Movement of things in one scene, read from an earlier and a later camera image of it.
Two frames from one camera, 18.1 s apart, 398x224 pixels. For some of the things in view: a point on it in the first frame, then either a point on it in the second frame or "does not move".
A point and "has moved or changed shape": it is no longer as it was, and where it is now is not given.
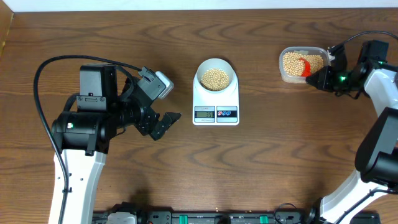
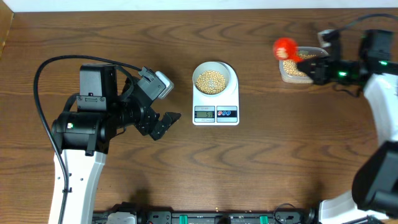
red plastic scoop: (307, 71) has moved or changed shape
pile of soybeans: (293, 66) does not move
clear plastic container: (296, 63) does not move
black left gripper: (144, 124) does not move
